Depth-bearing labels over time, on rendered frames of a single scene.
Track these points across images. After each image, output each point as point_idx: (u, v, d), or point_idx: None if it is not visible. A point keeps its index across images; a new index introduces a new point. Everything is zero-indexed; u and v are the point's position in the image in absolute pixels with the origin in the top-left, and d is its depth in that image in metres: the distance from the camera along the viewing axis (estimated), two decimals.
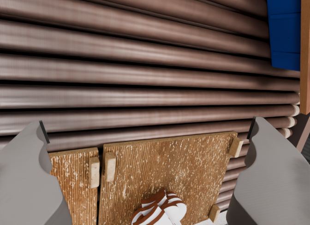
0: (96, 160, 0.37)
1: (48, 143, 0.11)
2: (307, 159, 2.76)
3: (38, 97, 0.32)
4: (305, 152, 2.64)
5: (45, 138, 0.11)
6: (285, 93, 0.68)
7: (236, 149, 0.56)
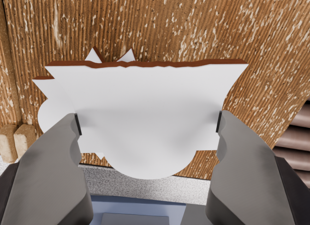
0: None
1: (80, 135, 0.12)
2: None
3: None
4: None
5: (78, 130, 0.12)
6: None
7: None
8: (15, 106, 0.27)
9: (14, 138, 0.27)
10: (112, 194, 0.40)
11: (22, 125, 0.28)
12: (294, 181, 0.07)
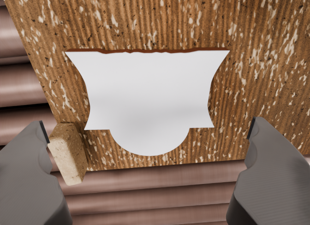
0: None
1: (48, 143, 0.11)
2: None
3: None
4: None
5: (45, 138, 0.11)
6: None
7: (76, 162, 0.17)
8: None
9: None
10: None
11: None
12: None
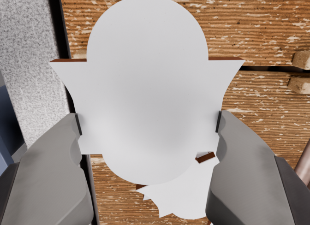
0: None
1: (80, 135, 0.12)
2: None
3: None
4: None
5: (78, 130, 0.12)
6: None
7: None
8: None
9: None
10: None
11: None
12: (294, 181, 0.07)
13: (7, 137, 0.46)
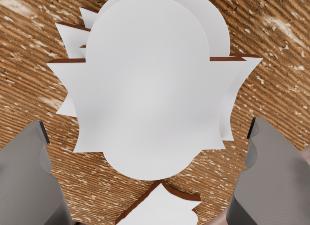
0: None
1: (48, 143, 0.11)
2: None
3: None
4: None
5: (45, 138, 0.11)
6: None
7: None
8: None
9: None
10: None
11: None
12: None
13: None
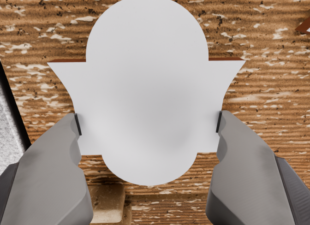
0: None
1: (80, 135, 0.12)
2: None
3: None
4: None
5: (78, 130, 0.12)
6: None
7: None
8: (159, 193, 0.18)
9: (115, 224, 0.16)
10: None
11: (128, 204, 0.18)
12: (294, 181, 0.07)
13: None
